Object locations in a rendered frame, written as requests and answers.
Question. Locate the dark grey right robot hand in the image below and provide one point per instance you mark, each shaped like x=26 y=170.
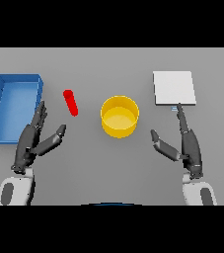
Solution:
x=190 y=148

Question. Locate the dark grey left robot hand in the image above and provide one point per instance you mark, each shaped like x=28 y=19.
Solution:
x=27 y=145

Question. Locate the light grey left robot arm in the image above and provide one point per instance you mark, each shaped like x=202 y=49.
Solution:
x=15 y=191

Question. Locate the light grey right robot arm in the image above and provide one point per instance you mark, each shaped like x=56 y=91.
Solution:
x=198 y=193

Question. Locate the red beaker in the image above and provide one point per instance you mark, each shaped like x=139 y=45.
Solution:
x=71 y=102

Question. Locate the pale square measuring scale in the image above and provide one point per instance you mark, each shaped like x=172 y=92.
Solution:
x=174 y=87

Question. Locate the yellow bowl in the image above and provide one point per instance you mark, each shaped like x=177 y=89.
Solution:
x=119 y=117

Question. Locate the blue tray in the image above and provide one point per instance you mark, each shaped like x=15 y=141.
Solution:
x=13 y=107

